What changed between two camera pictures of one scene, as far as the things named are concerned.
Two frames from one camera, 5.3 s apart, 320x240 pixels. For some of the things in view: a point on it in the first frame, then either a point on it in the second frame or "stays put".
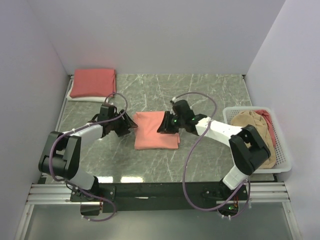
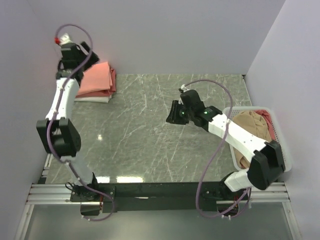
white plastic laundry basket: [283, 160] stays put
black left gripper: [127, 123] to [93, 59]
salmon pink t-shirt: [146, 124] to [97, 77]
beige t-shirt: [254, 119] stays put
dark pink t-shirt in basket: [268, 118] stays put
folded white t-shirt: [84, 99] stays put
